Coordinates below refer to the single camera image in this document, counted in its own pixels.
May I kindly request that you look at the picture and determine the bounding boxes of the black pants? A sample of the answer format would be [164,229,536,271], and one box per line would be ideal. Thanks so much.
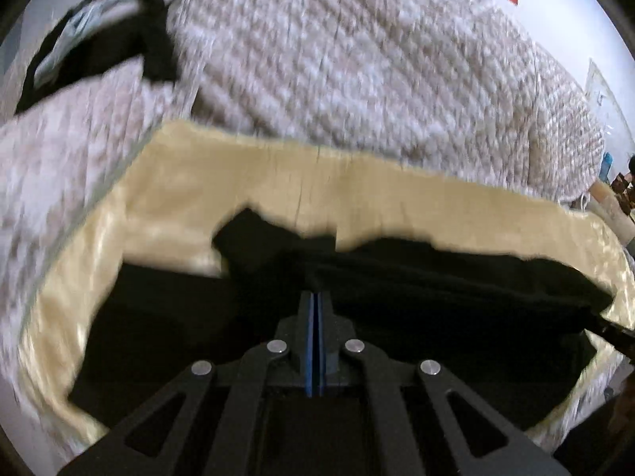
[69,209,614,475]

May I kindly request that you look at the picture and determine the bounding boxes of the golden satin bedspread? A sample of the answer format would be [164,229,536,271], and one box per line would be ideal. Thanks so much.
[18,121,634,460]

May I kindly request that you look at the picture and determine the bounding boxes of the quilted floral comforter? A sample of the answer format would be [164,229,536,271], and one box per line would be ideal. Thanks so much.
[1,0,604,404]

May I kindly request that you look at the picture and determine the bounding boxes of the dark clothes pile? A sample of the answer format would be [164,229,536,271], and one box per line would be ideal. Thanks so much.
[15,0,177,114]

